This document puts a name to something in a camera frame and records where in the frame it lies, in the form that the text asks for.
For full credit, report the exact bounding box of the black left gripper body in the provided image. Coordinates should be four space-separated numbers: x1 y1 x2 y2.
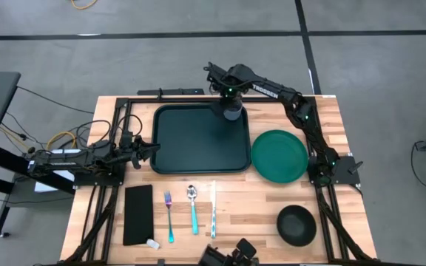
121 134 143 171

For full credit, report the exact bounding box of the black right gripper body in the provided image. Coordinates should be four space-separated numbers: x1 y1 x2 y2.
212 79 244 109

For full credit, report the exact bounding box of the grey cup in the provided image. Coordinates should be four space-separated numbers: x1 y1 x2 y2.
221 99 244 122

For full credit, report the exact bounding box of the black cloth napkin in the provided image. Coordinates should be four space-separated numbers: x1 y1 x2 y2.
122 184 155 247

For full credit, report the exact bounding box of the iridescent fork teal handle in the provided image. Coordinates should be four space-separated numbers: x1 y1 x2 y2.
163 190 175 244

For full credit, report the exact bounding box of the silver spoon teal handle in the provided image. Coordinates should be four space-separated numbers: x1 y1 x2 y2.
186 184 200 236

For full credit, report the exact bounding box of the green plate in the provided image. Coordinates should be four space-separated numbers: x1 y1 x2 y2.
251 129 309 184

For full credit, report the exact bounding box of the silver knife teal patterned handle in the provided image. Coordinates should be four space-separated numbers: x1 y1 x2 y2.
210 180 218 239

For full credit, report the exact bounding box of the black bowl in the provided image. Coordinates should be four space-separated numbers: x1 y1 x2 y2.
276 205 317 248

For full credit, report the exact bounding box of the dark green plastic tray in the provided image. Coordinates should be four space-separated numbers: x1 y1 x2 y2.
149 102 252 175

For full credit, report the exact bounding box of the black flat device bar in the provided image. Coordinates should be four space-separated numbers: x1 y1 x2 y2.
137 87 206 98

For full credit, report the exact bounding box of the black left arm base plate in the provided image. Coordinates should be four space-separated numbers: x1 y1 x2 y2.
72 162 126 187

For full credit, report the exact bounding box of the black cable bundle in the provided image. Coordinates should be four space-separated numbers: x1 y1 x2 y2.
75 113 144 149

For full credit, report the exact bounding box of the yellow cable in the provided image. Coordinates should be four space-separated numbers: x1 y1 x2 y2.
45 130 78 151
70 0 99 10

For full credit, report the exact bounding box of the black table-level camera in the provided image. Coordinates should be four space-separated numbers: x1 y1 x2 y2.
197 238 258 266

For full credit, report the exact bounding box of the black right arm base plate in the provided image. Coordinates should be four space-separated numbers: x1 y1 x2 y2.
307 154 362 186

